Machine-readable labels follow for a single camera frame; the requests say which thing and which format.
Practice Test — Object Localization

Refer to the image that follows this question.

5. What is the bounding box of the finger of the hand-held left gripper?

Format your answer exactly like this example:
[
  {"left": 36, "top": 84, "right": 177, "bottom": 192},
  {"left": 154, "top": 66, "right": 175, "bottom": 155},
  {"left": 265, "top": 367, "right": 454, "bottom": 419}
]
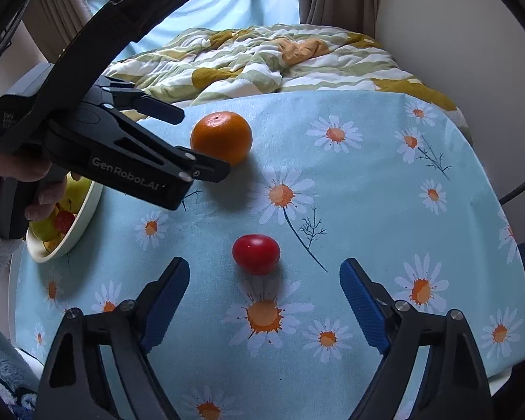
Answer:
[
  {"left": 94, "top": 76, "right": 185, "bottom": 124},
  {"left": 81, "top": 105, "right": 231, "bottom": 183}
]

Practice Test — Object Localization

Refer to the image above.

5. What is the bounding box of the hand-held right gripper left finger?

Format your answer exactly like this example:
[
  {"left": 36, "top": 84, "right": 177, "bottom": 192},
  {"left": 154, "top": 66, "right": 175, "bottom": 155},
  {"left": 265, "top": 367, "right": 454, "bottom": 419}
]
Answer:
[{"left": 37, "top": 257, "right": 191, "bottom": 420}]

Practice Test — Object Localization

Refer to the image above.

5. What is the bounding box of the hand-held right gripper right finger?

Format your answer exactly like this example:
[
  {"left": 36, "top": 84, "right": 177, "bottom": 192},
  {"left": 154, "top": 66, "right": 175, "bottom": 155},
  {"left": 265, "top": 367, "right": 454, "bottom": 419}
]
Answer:
[{"left": 339, "top": 258, "right": 494, "bottom": 420}]

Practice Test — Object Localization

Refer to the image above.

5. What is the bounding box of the large orange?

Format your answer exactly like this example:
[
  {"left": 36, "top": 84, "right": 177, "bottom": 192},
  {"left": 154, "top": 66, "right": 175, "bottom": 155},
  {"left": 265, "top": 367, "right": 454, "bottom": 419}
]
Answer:
[{"left": 190, "top": 111, "right": 253, "bottom": 167}]

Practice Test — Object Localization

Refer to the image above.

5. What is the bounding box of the large green apple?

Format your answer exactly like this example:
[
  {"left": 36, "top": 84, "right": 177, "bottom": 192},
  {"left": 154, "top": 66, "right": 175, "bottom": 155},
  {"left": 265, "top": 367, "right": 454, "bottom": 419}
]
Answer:
[{"left": 65, "top": 173, "right": 92, "bottom": 213}]

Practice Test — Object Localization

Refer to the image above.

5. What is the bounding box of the cream oval bowl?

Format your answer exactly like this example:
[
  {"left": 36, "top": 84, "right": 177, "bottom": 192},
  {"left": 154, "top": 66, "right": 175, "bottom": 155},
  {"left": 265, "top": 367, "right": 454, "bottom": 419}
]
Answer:
[{"left": 25, "top": 175, "right": 104, "bottom": 263}]

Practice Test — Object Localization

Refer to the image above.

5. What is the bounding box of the small green apple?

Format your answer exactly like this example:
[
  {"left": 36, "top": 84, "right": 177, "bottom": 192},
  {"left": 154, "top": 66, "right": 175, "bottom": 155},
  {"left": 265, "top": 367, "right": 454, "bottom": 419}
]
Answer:
[{"left": 30, "top": 210, "right": 64, "bottom": 242}]

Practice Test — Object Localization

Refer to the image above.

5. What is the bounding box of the red tomato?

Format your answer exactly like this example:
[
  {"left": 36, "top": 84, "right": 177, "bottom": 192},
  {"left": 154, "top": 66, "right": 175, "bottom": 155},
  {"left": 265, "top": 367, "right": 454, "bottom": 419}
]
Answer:
[
  {"left": 232, "top": 234, "right": 281, "bottom": 276},
  {"left": 55, "top": 210, "right": 76, "bottom": 233}
]

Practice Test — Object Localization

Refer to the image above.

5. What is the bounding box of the person's left hand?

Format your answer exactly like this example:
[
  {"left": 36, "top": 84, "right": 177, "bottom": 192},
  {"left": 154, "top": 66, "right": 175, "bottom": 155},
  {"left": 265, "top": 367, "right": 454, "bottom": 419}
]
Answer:
[{"left": 0, "top": 140, "right": 69, "bottom": 224}]

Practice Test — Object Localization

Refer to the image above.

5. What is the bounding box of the striped green white blanket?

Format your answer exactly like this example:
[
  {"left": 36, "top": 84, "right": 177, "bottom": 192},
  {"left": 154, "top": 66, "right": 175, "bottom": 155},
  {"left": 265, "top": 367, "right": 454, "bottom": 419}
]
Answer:
[{"left": 94, "top": 24, "right": 473, "bottom": 145}]

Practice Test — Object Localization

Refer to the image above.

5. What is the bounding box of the blue daisy tablecloth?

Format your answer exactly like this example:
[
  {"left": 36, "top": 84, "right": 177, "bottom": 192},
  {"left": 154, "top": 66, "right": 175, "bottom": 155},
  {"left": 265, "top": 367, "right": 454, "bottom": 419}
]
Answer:
[{"left": 9, "top": 90, "right": 525, "bottom": 420}]

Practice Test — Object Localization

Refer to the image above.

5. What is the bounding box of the light blue sheer curtain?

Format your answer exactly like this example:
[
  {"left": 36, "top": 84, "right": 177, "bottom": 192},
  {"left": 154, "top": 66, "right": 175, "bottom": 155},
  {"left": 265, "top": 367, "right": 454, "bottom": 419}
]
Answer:
[{"left": 87, "top": 0, "right": 300, "bottom": 64}]

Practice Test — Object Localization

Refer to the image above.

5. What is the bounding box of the fuzzy grey robe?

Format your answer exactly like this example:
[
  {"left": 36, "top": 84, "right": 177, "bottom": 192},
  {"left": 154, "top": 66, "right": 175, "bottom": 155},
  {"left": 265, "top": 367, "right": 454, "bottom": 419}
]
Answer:
[{"left": 0, "top": 310, "right": 42, "bottom": 410}]

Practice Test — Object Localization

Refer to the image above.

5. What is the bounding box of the black cable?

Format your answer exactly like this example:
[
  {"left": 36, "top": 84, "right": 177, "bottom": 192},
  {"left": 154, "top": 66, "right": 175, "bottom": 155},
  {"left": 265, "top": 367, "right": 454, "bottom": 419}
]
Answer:
[{"left": 501, "top": 157, "right": 525, "bottom": 204}]

